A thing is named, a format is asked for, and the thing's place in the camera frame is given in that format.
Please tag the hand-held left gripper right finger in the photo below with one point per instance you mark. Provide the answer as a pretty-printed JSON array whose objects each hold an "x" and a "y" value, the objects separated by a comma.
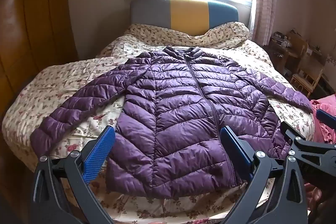
[{"x": 235, "y": 150}]

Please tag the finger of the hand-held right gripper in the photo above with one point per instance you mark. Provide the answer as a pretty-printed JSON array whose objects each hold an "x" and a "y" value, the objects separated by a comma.
[
  {"x": 325, "y": 116},
  {"x": 315, "y": 145}
]

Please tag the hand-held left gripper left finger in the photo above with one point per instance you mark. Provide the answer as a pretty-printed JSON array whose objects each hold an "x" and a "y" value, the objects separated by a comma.
[{"x": 99, "y": 153}]

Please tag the purple quilted puffer jacket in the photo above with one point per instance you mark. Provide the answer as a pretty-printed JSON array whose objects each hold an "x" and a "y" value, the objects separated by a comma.
[{"x": 178, "y": 108}]

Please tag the pink cloth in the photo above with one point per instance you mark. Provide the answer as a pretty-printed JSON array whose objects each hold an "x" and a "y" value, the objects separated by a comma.
[{"x": 324, "y": 134}]

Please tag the wooden chair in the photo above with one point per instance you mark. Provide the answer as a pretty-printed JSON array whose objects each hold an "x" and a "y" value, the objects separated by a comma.
[{"x": 309, "y": 66}]

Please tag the floral bedspread bed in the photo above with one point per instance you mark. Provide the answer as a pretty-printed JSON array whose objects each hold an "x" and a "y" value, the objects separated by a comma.
[{"x": 52, "y": 87}]

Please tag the cluttered wooden desk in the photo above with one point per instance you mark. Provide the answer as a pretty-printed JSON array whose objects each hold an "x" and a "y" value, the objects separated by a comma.
[{"x": 282, "y": 43}]

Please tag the small-floral beige pillow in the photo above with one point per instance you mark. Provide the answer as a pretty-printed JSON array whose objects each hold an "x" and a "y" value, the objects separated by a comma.
[{"x": 157, "y": 35}]

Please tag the wooden wardrobe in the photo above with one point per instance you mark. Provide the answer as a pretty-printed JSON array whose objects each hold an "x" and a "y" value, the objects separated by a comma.
[{"x": 34, "y": 24}]

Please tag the grey yellow teal headboard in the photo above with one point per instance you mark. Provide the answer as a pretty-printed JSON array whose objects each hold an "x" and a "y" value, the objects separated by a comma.
[{"x": 186, "y": 11}]

